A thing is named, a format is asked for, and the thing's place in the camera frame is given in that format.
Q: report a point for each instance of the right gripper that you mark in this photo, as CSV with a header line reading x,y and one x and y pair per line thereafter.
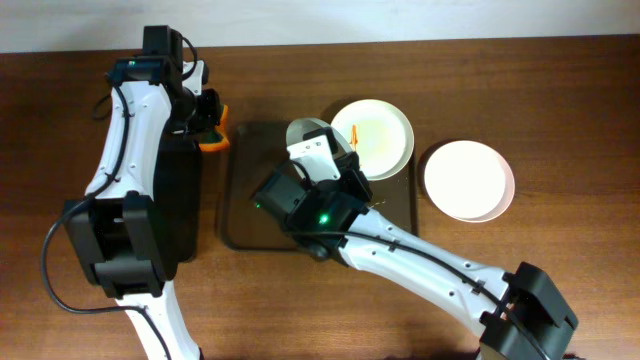
x,y
356,179

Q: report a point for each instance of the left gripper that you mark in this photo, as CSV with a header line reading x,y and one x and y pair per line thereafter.
x,y
210,116

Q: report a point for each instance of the white plate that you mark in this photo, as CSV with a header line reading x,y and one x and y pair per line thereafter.
x,y
313,123
380,134
469,181

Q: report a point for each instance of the orange green scrub sponge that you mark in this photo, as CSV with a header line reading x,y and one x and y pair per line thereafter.
x,y
216,140

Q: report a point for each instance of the white plate top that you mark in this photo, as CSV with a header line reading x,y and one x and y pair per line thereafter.
x,y
380,134

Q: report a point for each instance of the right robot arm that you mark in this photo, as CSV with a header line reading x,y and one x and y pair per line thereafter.
x,y
515,315

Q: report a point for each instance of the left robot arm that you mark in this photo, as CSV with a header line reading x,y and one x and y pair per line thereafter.
x,y
138,219

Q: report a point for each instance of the brown translucent tray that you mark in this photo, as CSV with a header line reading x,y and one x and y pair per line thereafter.
x,y
257,149

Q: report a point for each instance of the black plastic tray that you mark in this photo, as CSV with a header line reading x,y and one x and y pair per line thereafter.
x,y
177,192

